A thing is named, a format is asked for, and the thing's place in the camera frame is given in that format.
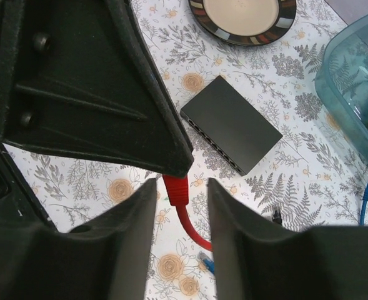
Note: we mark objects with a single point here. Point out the floral patterned table mat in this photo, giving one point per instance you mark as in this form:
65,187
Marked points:
312,173

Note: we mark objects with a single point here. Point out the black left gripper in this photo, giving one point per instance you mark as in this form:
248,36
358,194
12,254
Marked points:
18,203

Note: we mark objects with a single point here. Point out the dark rimmed beige plate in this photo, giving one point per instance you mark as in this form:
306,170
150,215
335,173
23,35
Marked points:
245,22

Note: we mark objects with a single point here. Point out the teal transparent plastic container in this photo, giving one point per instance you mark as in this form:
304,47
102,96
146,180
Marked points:
341,83

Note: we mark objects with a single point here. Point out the black network switch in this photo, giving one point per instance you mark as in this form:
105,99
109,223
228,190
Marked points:
231,125

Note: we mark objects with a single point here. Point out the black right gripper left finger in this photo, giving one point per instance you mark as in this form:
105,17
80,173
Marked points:
104,258

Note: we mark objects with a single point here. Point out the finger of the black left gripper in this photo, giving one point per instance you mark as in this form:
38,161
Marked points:
77,80

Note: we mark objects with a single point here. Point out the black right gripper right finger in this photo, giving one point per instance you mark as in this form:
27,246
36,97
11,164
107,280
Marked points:
255,258

